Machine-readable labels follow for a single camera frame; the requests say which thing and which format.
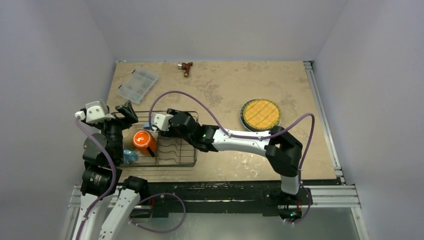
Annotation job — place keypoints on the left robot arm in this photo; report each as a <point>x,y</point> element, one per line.
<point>106,204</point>

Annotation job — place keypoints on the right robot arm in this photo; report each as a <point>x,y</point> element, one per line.
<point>282,150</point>

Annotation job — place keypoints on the white bowl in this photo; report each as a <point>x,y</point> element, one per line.
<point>128,135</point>

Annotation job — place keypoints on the black wire dish rack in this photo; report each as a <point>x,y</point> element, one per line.
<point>171,151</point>

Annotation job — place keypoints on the light blue plate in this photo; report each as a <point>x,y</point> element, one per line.
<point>147,126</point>

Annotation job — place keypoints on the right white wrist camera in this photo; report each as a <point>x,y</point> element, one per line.
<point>160,122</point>

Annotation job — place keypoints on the orange mug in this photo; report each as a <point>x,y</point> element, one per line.
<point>145,143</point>

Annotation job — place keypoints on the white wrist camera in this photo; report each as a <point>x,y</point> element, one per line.
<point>94,112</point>
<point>160,122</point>

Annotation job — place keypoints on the clear plastic organizer box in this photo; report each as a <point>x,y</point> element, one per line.
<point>138,85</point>

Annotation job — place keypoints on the brown metal fitting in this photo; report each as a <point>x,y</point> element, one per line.
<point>185,66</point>

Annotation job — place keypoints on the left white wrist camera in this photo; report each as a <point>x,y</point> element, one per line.
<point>94,112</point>

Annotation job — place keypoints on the yellow patterned plate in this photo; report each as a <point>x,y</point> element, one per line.
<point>260,114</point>

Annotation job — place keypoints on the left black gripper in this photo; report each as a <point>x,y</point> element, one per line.
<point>126,110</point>

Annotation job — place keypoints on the blue butterfly mug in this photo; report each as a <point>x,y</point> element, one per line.
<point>129,156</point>

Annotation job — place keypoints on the black base mount frame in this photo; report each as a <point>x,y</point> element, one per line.
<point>263,197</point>

